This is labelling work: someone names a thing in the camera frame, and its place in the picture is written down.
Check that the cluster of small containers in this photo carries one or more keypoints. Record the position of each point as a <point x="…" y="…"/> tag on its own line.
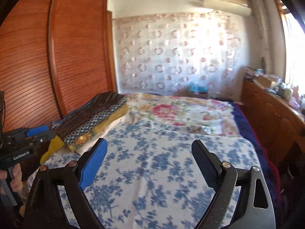
<point x="283" y="90"/>

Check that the person's left hand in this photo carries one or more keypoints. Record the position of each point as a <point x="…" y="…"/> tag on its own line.
<point x="17" y="179"/>

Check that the white wall air conditioner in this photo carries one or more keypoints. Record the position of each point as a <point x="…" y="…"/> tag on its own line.
<point x="226" y="4"/>

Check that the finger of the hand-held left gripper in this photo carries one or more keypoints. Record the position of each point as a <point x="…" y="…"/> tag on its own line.
<point x="44" y="137"/>
<point x="35" y="130"/>

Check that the dark chair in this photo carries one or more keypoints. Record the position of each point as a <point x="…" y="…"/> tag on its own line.
<point x="293" y="195"/>

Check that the navy medallion print garment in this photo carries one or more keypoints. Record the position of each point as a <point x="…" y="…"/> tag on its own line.
<point x="95" y="109"/>

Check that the wooden slatted wardrobe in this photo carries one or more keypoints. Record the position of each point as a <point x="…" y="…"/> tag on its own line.
<point x="71" y="52"/>

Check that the yellow green pillow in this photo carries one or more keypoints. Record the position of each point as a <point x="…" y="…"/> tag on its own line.
<point x="81" y="140"/>

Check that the navy blanket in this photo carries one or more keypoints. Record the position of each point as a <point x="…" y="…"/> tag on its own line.
<point x="247" y="124"/>

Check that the blue plastic item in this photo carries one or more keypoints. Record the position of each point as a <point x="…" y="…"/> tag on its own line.
<point x="197" y="88"/>

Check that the white blue floral cloth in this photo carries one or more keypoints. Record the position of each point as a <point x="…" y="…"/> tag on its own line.
<point x="154" y="152"/>

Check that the cardboard box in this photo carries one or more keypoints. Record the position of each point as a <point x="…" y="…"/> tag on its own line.
<point x="264" y="81"/>

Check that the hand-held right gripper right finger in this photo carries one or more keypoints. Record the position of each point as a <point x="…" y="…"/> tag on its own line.
<point x="205" y="162"/>

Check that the colourful floral bedsheet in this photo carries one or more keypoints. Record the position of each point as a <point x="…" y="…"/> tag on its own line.
<point x="171" y="109"/>

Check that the pink figurine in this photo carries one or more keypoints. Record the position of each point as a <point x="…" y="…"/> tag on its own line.
<point x="295" y="97"/>

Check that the window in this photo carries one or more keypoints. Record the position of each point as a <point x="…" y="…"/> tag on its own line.
<point x="294" y="47"/>

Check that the wooden low cabinet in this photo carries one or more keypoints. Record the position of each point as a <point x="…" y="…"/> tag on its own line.
<point x="266" y="114"/>

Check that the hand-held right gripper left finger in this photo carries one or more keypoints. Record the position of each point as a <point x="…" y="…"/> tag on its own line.
<point x="94" y="164"/>

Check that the white window curtain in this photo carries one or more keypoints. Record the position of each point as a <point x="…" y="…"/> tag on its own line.
<point x="266" y="28"/>

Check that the sheer circle pattern curtain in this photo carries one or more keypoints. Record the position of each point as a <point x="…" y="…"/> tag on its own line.
<point x="171" y="52"/>

